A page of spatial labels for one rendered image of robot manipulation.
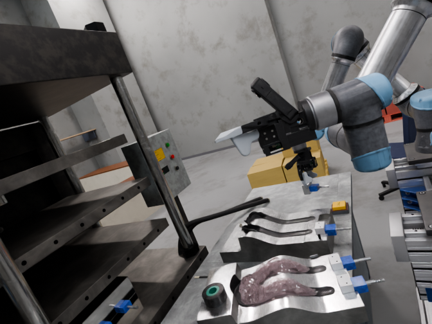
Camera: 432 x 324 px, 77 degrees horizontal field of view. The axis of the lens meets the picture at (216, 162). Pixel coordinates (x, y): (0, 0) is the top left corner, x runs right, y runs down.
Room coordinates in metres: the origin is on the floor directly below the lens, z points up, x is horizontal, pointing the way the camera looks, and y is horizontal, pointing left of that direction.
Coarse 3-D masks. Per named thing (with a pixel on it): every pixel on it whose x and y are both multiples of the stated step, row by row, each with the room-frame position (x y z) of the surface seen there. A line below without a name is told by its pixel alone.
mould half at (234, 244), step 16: (256, 224) 1.18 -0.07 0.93; (272, 224) 1.18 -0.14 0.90; (288, 224) 1.17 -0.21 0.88; (304, 224) 1.11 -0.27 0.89; (240, 240) 1.13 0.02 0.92; (256, 240) 1.09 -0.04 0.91; (272, 240) 1.07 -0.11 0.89; (288, 240) 1.04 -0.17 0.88; (304, 240) 0.99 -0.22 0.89; (320, 240) 0.95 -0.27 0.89; (224, 256) 1.18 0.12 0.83; (240, 256) 1.14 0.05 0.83; (256, 256) 1.10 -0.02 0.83; (272, 256) 1.06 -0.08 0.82; (304, 256) 1.00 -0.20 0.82
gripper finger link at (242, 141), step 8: (240, 128) 0.52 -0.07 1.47; (224, 136) 0.52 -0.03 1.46; (232, 136) 0.52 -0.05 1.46; (240, 136) 0.53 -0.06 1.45; (248, 136) 0.54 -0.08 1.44; (256, 136) 0.54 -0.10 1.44; (240, 144) 0.53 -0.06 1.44; (248, 144) 0.53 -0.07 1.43; (240, 152) 0.52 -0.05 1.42; (248, 152) 0.53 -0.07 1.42
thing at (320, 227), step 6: (318, 222) 1.03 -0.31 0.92; (324, 222) 1.02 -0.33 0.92; (318, 228) 0.99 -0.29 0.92; (324, 228) 0.99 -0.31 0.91; (330, 228) 0.98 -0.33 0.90; (336, 228) 0.98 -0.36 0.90; (342, 228) 0.97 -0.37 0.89; (348, 228) 0.96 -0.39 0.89; (330, 234) 0.98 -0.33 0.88; (336, 234) 0.97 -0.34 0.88
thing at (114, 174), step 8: (104, 168) 7.46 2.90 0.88; (112, 168) 6.64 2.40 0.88; (120, 168) 6.36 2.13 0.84; (128, 168) 6.21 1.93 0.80; (88, 176) 7.13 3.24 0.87; (96, 176) 6.93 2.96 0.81; (104, 176) 6.76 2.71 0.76; (112, 176) 6.58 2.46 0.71; (120, 176) 6.43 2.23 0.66; (128, 176) 6.28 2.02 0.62; (88, 184) 7.22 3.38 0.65; (96, 184) 7.02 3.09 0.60; (104, 184) 6.84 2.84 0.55; (112, 184) 6.66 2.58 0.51
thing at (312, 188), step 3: (309, 183) 1.36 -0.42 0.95; (318, 183) 1.35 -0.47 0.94; (303, 186) 1.36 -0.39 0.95; (309, 186) 1.35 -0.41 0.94; (312, 186) 1.33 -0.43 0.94; (315, 186) 1.32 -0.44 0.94; (318, 186) 1.33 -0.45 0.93; (321, 186) 1.32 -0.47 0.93; (324, 186) 1.31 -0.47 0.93; (327, 186) 1.29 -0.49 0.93; (303, 189) 1.37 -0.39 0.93; (306, 189) 1.35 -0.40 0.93; (309, 189) 1.35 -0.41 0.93; (312, 189) 1.33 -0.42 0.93; (315, 189) 1.32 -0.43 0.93; (318, 189) 1.33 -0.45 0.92; (303, 192) 1.37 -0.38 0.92; (306, 192) 1.36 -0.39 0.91; (309, 192) 1.35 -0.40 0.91
